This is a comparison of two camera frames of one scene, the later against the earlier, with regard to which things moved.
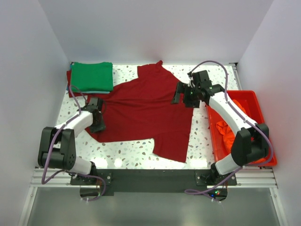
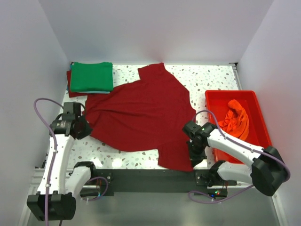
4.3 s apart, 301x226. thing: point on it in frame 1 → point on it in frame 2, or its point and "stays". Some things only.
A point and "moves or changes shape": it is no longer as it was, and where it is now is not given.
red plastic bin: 249,101 stays
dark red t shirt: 151,107 moves or changes shape
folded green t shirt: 90,76 stays
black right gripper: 184,94 → 196,154
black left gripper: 99,121 → 83,129
